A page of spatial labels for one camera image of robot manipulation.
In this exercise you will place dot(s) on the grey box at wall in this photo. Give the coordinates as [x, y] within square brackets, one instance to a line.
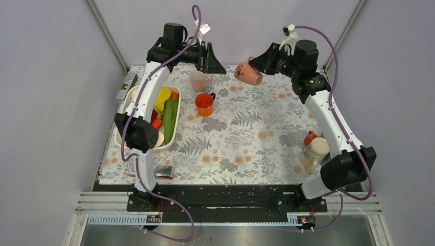
[128, 82]

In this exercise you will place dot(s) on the silver snack packet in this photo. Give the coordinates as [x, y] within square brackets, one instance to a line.
[160, 172]

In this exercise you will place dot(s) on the floral table mat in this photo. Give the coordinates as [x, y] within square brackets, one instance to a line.
[254, 135]

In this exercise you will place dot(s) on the salmon pink floral mug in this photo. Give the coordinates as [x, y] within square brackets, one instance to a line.
[244, 72]

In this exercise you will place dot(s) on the cream floral mug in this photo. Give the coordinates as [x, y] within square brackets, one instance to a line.
[313, 154]

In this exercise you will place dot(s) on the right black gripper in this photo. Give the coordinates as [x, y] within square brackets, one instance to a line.
[265, 62]

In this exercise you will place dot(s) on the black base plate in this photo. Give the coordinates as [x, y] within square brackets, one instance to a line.
[224, 204]

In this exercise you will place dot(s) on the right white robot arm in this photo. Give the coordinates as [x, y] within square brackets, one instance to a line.
[351, 161]

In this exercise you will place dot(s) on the toy yellow cabbage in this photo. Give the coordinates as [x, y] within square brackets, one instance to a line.
[162, 97]

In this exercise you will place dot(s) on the orange mug black rim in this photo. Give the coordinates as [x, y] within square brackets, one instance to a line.
[204, 103]

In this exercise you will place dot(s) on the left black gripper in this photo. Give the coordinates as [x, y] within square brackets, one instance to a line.
[206, 62]

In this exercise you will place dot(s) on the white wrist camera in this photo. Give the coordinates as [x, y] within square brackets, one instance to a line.
[203, 29]
[291, 38]

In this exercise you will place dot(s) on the toy mushroom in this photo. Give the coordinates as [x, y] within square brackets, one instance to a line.
[160, 139]

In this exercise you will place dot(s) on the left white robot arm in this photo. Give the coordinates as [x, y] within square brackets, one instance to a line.
[134, 124]

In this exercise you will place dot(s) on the toy green bok choy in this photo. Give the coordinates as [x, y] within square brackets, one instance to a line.
[169, 118]

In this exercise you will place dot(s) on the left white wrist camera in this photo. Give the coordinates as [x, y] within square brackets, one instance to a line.
[203, 29]

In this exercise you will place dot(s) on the small red-orange mug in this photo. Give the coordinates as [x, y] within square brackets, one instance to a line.
[309, 138]

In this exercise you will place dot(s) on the light pink mug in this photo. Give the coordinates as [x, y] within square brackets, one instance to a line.
[199, 80]

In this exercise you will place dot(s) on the white plastic tray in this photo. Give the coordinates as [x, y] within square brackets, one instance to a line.
[129, 98]

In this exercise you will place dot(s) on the toy carrot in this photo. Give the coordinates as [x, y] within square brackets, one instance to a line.
[155, 121]

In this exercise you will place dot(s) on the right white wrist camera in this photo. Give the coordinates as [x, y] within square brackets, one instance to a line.
[291, 38]

